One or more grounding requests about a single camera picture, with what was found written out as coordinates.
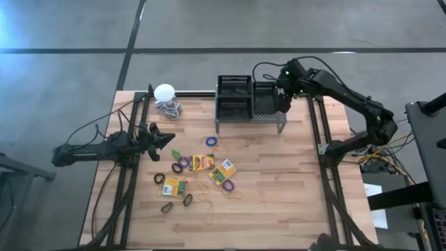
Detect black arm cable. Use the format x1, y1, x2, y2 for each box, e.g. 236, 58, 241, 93
252, 54, 346, 88
65, 99, 151, 146

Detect brown cable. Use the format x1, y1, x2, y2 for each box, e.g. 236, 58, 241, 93
90, 162, 118, 242

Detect yellow and black cable bundle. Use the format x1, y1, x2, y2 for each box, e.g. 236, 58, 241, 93
355, 132, 418, 176

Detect white mushroom table lamp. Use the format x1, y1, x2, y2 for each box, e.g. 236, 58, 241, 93
153, 83, 176, 104

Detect white coiled lamp cable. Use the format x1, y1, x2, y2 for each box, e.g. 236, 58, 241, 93
153, 99, 183, 121

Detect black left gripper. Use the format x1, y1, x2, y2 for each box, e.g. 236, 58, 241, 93
132, 121, 176, 162

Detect grey metal riser shelf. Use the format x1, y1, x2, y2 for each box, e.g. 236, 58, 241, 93
214, 110, 289, 135

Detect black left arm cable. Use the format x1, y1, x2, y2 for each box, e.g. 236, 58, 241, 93
65, 99, 151, 146

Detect black aluminium table frame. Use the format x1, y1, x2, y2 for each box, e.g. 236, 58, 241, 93
79, 89, 380, 251

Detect grey metal stand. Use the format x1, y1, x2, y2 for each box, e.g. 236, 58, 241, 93
0, 152, 57, 251

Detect white paper sheet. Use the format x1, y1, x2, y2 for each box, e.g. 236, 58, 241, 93
363, 183, 389, 230

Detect grey equipment cart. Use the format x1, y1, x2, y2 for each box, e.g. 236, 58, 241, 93
405, 92, 446, 251

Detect black plastic mesh basket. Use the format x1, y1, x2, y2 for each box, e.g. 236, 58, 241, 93
252, 81, 282, 115
216, 75, 253, 98
215, 96, 254, 121

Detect black crossbar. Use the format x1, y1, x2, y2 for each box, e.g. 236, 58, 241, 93
367, 181, 433, 211

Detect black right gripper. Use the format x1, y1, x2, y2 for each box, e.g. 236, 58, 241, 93
275, 59, 308, 114

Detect yellow green crayon box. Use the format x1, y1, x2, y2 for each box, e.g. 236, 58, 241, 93
208, 158, 238, 186
191, 154, 215, 172
162, 177, 187, 199

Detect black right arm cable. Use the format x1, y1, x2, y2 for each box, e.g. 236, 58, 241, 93
252, 54, 346, 88

